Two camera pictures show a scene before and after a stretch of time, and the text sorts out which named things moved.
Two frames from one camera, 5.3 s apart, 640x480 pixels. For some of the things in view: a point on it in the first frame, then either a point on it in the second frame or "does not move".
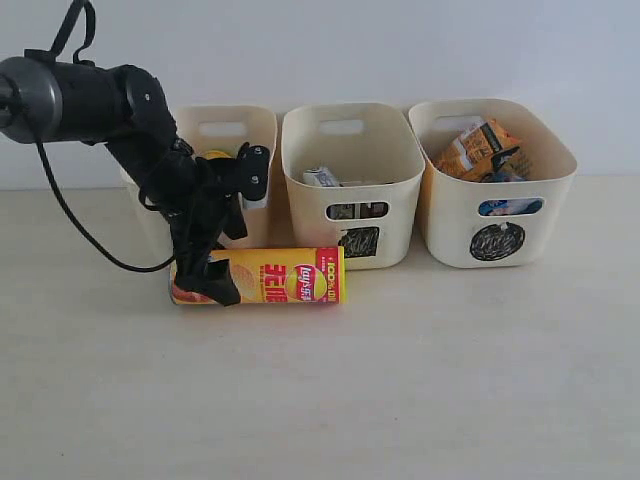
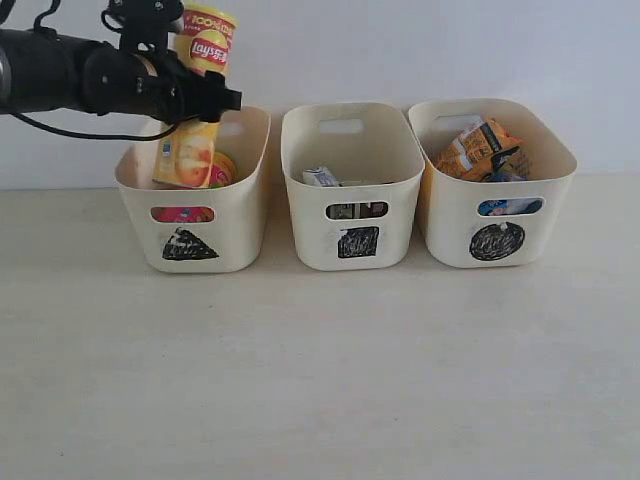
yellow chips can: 276,276 → 186,151
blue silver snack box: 320,177 does not move
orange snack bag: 470,156 does not move
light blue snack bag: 498,207 does not move
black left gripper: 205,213 → 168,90
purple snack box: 376,209 does not move
